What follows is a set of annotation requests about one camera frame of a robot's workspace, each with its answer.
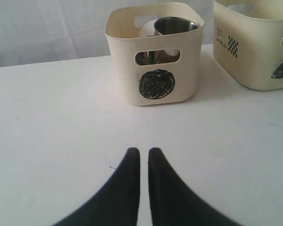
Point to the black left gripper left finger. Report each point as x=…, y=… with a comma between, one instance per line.
x=117, y=202

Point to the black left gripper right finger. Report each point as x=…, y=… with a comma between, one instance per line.
x=172, y=202

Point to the steel mug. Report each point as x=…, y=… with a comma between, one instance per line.
x=165, y=26

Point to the white round bowl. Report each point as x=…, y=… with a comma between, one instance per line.
x=148, y=30

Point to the cream bin with circle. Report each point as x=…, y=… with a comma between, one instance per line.
x=154, y=84

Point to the cream bin with triangle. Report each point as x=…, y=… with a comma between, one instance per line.
x=248, y=41

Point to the white curtain backdrop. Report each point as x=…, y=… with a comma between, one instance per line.
x=36, y=31

